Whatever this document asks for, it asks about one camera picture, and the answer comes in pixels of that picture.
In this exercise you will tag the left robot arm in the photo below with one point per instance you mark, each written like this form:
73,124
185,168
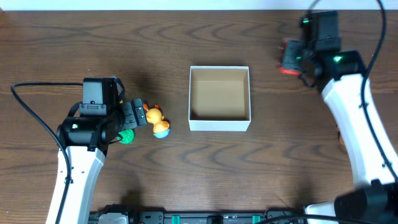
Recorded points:
102,118

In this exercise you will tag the brown plush toy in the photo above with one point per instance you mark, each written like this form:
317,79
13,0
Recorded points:
340,138

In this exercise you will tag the white cardboard box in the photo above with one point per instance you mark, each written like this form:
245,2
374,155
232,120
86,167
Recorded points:
219,98

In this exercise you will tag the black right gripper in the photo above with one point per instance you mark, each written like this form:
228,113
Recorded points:
290,47

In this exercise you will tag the orange rubber duck toy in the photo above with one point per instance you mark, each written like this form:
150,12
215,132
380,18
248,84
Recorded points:
154,116

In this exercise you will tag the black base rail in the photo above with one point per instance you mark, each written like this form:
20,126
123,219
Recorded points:
128,214

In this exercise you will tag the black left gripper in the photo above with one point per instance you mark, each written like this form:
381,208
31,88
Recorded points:
132,114

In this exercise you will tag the green round wheel toy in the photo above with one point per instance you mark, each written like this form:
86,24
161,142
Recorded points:
126,137

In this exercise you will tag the red toy fire truck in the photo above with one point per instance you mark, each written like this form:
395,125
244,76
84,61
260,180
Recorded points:
290,57

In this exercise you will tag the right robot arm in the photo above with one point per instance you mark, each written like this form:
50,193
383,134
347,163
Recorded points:
340,77

